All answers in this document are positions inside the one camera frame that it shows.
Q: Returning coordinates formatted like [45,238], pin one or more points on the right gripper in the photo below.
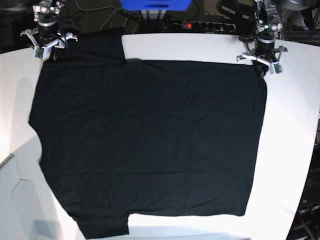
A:
[49,38]

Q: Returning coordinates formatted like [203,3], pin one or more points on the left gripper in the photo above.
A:
[261,52]

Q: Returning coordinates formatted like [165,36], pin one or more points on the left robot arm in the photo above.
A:
[267,22]

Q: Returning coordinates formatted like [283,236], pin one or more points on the black power strip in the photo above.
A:
[206,26]

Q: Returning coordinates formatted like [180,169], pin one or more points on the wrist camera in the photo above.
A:
[38,52]
[276,68]

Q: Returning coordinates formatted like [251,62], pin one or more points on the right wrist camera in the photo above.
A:
[38,52]

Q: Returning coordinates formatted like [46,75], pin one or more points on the blue box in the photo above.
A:
[168,5]

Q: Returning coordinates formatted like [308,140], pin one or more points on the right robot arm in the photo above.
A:
[47,13]

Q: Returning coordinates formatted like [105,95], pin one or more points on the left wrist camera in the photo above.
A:
[276,68]

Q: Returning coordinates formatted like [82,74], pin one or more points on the black T-shirt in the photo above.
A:
[163,138]

